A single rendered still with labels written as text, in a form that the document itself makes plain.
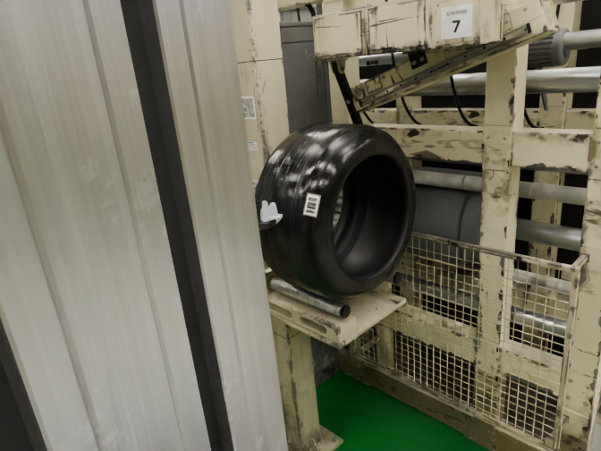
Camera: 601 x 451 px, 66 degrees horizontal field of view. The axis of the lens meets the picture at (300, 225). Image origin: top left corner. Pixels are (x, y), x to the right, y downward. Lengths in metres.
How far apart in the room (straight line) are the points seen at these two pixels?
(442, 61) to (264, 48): 0.56
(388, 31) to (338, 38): 0.20
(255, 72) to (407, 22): 0.49
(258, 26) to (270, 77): 0.16
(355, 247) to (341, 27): 0.77
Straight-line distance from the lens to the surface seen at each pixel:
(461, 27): 1.40
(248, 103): 1.61
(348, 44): 1.62
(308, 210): 1.24
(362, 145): 1.35
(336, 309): 1.45
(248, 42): 1.58
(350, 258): 1.73
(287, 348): 1.89
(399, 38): 1.50
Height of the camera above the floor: 1.64
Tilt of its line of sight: 19 degrees down
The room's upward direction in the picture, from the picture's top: 6 degrees counter-clockwise
